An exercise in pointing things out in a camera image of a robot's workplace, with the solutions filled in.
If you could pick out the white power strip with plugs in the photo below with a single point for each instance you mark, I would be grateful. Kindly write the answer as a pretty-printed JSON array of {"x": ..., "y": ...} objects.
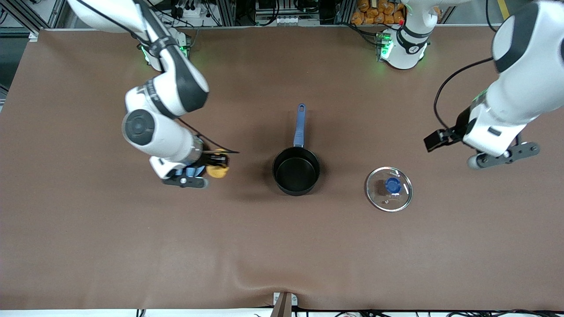
[{"x": 189, "y": 11}]

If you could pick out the aluminium frame rail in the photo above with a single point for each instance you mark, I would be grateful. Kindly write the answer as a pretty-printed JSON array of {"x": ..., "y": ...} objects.
[{"x": 24, "y": 20}]

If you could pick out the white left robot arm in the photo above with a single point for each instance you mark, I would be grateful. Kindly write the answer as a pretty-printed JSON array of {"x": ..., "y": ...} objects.
[{"x": 524, "y": 66}]

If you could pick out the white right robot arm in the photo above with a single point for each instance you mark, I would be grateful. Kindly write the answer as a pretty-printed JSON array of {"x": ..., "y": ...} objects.
[{"x": 176, "y": 83}]

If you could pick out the bag of orange items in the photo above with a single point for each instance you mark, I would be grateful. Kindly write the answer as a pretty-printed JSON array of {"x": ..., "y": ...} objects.
[{"x": 374, "y": 13}]

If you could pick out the glass lid with blue knob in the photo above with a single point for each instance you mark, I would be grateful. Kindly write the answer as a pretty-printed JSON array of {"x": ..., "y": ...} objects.
[{"x": 390, "y": 189}]

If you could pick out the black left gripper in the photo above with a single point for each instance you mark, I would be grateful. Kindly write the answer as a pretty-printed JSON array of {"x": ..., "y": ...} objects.
[{"x": 461, "y": 125}]

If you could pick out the brown table mat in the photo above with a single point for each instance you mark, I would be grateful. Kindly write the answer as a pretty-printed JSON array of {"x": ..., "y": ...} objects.
[{"x": 282, "y": 246}]

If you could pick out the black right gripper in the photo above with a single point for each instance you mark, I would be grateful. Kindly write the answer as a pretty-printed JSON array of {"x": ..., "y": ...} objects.
[{"x": 207, "y": 158}]

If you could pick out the yellow potato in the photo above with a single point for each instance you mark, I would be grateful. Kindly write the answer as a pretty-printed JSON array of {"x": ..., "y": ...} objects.
[{"x": 217, "y": 172}]

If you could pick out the metal table edge bracket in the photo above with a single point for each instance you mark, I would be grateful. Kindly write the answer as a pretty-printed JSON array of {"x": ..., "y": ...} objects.
[{"x": 284, "y": 304}]

